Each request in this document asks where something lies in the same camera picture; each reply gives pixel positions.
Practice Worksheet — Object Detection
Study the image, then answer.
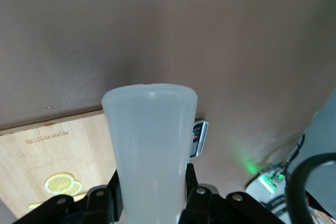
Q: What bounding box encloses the brown table mat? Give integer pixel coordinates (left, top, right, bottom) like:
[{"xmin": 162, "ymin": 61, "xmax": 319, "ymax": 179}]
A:
[{"xmin": 0, "ymin": 0, "xmax": 336, "ymax": 209}]

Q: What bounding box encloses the silver digital kitchen scale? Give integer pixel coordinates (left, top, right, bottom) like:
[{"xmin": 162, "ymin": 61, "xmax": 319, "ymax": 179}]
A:
[{"xmin": 189, "ymin": 120, "xmax": 209, "ymax": 159}]

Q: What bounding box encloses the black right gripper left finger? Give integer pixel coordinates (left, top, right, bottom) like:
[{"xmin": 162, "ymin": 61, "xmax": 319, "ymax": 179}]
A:
[{"xmin": 13, "ymin": 170, "xmax": 124, "ymax": 224}]

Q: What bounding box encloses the translucent squeeze bottle orange cap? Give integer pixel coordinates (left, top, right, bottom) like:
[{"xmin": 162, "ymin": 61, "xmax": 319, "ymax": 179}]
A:
[{"xmin": 101, "ymin": 82, "xmax": 198, "ymax": 224}]

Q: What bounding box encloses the large lemon slice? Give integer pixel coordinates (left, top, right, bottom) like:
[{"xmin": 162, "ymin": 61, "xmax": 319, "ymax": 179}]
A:
[{"xmin": 44, "ymin": 173, "xmax": 76, "ymax": 195}]

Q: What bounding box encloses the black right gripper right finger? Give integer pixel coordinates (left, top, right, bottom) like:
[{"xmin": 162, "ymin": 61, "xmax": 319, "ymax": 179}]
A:
[{"xmin": 180, "ymin": 163, "xmax": 286, "ymax": 224}]

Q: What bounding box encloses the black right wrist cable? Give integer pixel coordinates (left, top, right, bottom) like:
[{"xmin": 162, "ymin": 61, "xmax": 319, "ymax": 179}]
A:
[{"xmin": 286, "ymin": 152, "xmax": 336, "ymax": 224}]

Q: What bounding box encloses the wooden cutting board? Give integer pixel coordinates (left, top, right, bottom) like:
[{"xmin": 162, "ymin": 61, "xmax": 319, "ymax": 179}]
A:
[{"xmin": 0, "ymin": 109, "xmax": 119, "ymax": 219}]

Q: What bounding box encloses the small lemon slice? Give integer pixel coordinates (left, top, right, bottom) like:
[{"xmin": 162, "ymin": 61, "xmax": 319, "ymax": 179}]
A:
[{"xmin": 62, "ymin": 180, "xmax": 83, "ymax": 197}]

